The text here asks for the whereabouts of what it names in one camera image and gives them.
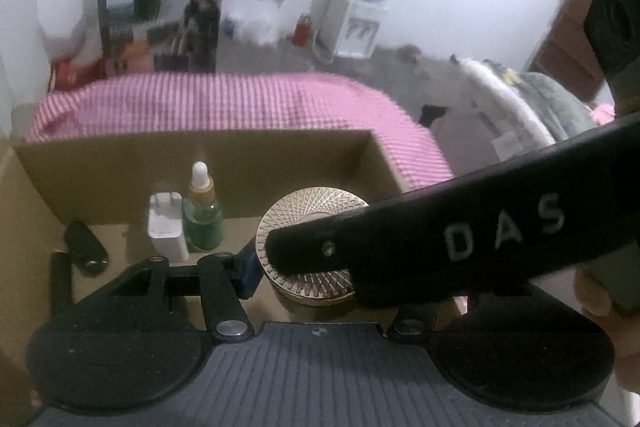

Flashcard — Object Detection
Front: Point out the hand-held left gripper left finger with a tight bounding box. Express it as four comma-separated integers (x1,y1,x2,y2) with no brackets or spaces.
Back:
105,248,259,343

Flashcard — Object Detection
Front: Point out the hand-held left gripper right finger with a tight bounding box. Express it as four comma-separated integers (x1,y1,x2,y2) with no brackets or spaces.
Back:
387,304,442,344

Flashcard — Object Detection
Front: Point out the green dropper bottle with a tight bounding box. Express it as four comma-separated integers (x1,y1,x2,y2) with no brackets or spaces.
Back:
182,162,224,252

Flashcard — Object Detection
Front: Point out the gold lid jar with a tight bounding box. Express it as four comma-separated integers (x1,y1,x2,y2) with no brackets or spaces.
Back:
255,187,371,306

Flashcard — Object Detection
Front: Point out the white charger plug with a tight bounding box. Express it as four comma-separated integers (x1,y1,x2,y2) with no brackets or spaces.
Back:
147,191,190,263

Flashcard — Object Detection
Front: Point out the cardboard box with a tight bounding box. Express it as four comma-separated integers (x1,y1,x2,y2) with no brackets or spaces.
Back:
0,128,466,425

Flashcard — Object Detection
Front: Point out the black oval case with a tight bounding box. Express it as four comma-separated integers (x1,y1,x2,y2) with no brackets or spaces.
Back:
64,221,109,277

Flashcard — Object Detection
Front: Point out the person's right hand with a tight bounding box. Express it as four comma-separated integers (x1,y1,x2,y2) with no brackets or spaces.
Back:
575,268,640,389

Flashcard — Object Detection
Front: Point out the grey green blanket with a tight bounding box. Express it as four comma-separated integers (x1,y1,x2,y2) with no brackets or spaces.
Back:
482,59,598,140

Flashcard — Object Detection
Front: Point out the pink checked bed sheet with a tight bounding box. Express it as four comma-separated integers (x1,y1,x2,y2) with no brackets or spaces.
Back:
25,72,456,195

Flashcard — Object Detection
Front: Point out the brown wooden door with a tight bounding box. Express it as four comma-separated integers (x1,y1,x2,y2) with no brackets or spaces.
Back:
527,0,613,104

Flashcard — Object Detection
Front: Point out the red bottle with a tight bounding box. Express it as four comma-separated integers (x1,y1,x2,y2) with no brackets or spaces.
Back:
292,18,312,48

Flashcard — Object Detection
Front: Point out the white water dispenser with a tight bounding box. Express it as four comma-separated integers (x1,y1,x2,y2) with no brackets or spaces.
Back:
309,0,388,62

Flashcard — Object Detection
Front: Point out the red snack bag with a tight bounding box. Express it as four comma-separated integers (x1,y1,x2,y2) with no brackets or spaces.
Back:
50,57,108,92

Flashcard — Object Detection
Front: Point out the white curtain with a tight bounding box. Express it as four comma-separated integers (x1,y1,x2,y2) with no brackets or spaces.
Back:
0,0,96,138

